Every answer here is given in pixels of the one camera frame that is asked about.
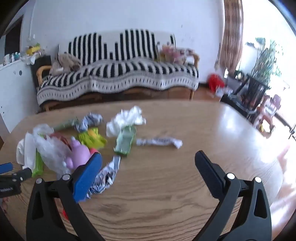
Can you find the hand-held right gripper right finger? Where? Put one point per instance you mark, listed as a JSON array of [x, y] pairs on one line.
[[208, 172]]

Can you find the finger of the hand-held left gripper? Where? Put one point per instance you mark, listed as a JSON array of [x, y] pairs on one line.
[[5, 167], [23, 173]]

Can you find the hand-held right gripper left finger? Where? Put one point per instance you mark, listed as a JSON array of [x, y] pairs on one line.
[[89, 176]]

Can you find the silver blister pack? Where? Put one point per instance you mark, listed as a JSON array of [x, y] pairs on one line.
[[106, 177]]

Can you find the dark green wrapper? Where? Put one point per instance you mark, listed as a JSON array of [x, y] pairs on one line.
[[66, 125]]

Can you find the lime green packet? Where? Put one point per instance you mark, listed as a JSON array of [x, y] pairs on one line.
[[38, 166]]

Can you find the pink plastic toy figure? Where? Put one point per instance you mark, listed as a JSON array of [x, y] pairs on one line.
[[79, 154]]

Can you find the clear plastic bag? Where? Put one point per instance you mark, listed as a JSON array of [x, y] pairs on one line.
[[50, 150]]

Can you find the yellow green packet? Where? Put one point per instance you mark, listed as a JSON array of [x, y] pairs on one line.
[[92, 138]]

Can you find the red wrapper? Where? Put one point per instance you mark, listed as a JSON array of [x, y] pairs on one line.
[[60, 137]]

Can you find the green flat wrapper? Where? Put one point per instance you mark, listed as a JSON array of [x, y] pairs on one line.
[[124, 142]]

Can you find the blue white crumpled wrapper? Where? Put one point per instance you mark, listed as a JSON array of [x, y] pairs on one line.
[[89, 120]]

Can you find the long white wrapper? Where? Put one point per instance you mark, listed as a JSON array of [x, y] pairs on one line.
[[157, 141]]

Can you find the white crumpled tissue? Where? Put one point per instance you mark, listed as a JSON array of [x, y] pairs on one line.
[[126, 119]]

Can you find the white cabinet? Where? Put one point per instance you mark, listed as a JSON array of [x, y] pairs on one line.
[[13, 92]]

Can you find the pink child chair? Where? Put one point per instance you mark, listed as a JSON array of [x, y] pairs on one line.
[[268, 111]]

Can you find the red bag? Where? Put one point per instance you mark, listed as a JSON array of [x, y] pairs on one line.
[[215, 82]]

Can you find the black chair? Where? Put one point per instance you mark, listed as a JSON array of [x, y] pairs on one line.
[[252, 90]]

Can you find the wicker sofa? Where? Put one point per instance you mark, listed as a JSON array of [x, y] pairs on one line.
[[138, 92]]

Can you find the black white striped blanket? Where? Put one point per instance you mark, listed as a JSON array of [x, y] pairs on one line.
[[115, 69]]

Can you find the row of small bottles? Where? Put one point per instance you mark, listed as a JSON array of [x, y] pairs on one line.
[[12, 57]]

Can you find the beige stuffed toy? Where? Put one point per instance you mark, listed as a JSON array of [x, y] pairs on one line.
[[66, 61]]

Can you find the yellow toy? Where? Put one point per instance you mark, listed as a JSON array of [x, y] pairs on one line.
[[32, 49]]

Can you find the pink floral cloth bundle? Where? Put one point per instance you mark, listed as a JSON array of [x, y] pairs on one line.
[[173, 54]]

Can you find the potted plant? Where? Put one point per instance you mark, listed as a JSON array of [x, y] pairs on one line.
[[266, 60]]

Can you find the brown patterned curtain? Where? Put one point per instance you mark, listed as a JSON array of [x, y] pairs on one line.
[[231, 34]]

